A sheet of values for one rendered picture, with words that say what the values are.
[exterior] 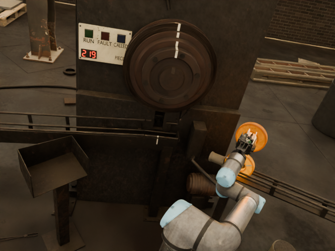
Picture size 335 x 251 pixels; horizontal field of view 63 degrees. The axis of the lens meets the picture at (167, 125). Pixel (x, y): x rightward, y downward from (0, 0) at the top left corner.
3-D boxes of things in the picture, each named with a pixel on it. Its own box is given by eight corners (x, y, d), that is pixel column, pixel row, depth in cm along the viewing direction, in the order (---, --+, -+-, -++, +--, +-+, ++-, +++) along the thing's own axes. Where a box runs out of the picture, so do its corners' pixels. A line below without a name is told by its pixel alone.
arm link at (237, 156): (240, 173, 123) (223, 164, 126) (244, 166, 126) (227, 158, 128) (244, 163, 117) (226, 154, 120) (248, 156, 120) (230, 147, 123)
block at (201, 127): (183, 149, 177) (192, 118, 164) (196, 151, 178) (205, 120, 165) (185, 161, 168) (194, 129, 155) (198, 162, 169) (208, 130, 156)
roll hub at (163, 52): (138, 96, 138) (145, 42, 123) (192, 103, 142) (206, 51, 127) (138, 102, 134) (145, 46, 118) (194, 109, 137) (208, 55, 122)
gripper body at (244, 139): (257, 137, 126) (248, 154, 119) (253, 149, 132) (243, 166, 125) (242, 130, 129) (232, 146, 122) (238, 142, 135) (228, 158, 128)
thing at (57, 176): (31, 239, 168) (16, 148, 129) (74, 221, 183) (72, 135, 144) (43, 267, 156) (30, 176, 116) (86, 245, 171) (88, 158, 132)
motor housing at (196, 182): (173, 222, 196) (189, 167, 167) (203, 224, 199) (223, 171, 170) (174, 239, 185) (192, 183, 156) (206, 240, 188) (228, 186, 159)
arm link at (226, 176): (213, 183, 120) (216, 172, 114) (224, 166, 126) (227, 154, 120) (229, 192, 117) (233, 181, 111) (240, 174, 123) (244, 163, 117)
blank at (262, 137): (240, 117, 139) (239, 119, 137) (271, 127, 133) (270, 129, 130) (234, 143, 146) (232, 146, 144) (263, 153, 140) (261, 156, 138)
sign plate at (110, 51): (79, 57, 145) (79, 22, 135) (128, 64, 148) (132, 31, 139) (78, 59, 143) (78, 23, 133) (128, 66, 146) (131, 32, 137)
